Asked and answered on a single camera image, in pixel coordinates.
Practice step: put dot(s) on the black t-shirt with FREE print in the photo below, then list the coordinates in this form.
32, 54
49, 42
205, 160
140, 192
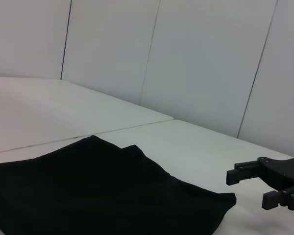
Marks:
88, 191

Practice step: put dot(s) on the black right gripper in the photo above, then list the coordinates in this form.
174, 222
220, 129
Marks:
284, 171

